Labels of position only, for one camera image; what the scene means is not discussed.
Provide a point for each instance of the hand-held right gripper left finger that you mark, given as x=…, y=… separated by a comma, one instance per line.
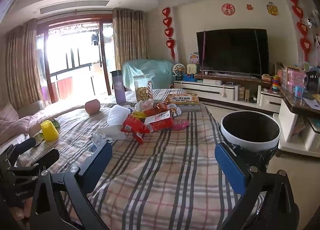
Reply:
x=100, y=158

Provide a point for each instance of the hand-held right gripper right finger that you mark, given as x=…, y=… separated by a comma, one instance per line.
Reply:
x=231, y=167

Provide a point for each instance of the white waste bin black liner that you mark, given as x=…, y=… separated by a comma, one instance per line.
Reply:
x=250, y=145

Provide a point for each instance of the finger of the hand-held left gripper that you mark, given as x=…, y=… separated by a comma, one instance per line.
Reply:
x=26, y=145
x=47, y=157

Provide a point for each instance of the yellow green toy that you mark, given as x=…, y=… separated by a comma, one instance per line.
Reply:
x=192, y=69

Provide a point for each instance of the cartoon wall decal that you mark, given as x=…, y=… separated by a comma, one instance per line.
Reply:
x=272, y=8

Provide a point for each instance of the white foam block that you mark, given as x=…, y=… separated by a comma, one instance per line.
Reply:
x=118, y=116
x=111, y=132

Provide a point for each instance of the clear cookie jar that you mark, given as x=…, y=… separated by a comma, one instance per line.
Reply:
x=143, y=89

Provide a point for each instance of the white pink snack bag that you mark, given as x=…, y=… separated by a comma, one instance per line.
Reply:
x=143, y=105

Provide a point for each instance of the round red wall decal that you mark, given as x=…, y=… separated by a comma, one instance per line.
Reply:
x=228, y=9

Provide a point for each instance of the white paper sheet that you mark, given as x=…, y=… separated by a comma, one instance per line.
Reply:
x=312, y=103

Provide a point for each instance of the pink toy box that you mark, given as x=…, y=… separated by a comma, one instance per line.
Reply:
x=295, y=77

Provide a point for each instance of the pink plastic wrapper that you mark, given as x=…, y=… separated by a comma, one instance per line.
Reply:
x=180, y=124

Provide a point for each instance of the marble top side counter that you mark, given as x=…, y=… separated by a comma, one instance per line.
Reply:
x=290, y=117

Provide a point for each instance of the teal covered furniture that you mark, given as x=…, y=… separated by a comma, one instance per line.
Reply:
x=147, y=69

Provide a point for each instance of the orange cover picture book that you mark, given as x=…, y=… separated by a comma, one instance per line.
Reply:
x=182, y=100

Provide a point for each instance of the red-orange snack bag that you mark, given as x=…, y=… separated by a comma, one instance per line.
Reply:
x=160, y=121

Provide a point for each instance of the wide ceiling air vent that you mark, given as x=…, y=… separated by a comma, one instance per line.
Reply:
x=75, y=6

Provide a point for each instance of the orange chip bag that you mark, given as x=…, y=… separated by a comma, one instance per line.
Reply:
x=160, y=108

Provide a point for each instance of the white blue packet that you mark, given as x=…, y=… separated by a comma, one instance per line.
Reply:
x=175, y=110

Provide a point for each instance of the white television cabinet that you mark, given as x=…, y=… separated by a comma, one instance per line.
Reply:
x=212, y=89

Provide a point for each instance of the black television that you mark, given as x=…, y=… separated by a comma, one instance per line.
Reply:
x=232, y=52

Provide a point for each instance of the small red wrapper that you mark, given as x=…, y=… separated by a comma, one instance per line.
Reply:
x=139, y=138

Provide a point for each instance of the purple bottle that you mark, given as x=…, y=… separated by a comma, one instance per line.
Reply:
x=118, y=87

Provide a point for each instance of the small red wall decal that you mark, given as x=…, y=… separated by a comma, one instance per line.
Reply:
x=249, y=7

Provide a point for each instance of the sliding glass door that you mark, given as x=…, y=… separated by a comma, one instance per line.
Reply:
x=75, y=54

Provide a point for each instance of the yellow plastic toy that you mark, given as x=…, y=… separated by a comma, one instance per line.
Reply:
x=49, y=132

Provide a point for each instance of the white wall camera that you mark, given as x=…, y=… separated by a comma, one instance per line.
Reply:
x=309, y=21

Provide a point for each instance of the beige curtain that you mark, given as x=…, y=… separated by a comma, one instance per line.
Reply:
x=128, y=37
x=22, y=64

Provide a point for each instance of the ferris wheel toy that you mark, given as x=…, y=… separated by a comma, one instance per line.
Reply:
x=178, y=71

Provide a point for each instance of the toy house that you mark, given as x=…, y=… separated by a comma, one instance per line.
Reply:
x=194, y=57

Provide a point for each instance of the red snack wrapper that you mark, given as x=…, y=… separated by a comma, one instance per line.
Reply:
x=133, y=124

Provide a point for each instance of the yellow snack bag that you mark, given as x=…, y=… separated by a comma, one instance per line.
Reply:
x=138, y=115

